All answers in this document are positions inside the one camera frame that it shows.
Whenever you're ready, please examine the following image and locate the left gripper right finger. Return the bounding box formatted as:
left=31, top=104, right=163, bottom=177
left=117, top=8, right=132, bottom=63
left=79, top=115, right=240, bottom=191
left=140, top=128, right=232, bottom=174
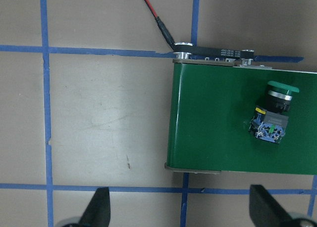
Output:
left=249, top=184, right=317, bottom=227

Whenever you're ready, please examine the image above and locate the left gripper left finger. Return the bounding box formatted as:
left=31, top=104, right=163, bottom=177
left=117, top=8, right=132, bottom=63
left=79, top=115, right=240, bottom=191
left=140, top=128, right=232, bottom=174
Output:
left=54, top=187, right=110, bottom=227

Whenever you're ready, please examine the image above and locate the green push button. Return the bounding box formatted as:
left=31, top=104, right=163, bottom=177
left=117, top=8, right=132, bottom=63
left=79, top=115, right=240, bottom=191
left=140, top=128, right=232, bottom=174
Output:
left=249, top=81, right=300, bottom=144

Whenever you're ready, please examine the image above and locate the green conveyor belt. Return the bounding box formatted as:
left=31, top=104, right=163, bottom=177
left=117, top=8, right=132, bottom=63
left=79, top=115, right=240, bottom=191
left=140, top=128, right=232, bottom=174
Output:
left=165, top=43, right=317, bottom=175

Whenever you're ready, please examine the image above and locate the red black wire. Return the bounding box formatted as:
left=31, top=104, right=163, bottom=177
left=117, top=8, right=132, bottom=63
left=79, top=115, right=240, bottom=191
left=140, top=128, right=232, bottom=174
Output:
left=137, top=0, right=175, bottom=49

